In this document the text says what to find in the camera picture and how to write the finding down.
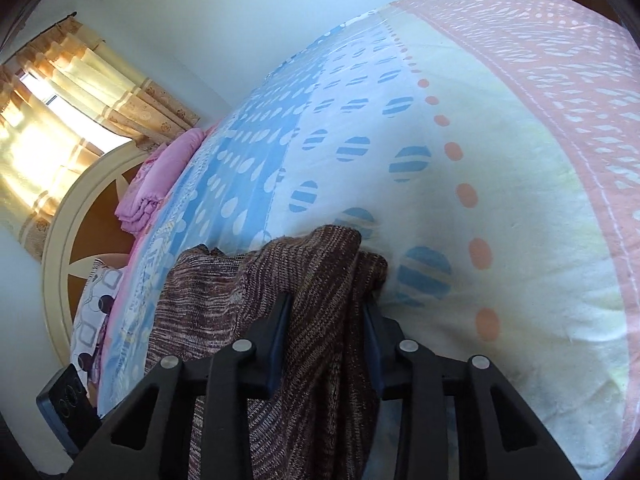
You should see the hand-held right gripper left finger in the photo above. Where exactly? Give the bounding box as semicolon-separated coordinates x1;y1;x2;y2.
62;291;295;480

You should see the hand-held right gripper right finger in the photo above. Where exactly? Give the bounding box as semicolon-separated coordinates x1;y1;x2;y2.
362;302;583;480

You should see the brown knit sweater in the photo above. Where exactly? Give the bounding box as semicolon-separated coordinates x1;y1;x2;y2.
145;225;390;480

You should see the white patterned pillow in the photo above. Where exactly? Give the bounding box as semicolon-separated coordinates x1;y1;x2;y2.
69;259;126;386

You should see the folded pink blanket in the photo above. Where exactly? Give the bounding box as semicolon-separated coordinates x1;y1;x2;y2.
115;128;207;235

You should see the blue smartphone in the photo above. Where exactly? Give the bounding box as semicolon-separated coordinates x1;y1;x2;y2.
36;364;103;456

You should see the cream wooden headboard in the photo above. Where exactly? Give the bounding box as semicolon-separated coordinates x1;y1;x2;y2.
42;144;166;366

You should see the blue and pink patterned bedsheet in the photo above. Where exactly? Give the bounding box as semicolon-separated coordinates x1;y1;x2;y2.
97;0;640;480

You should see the yellow patterned curtain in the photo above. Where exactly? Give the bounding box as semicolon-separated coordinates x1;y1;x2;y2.
0;17;201;261

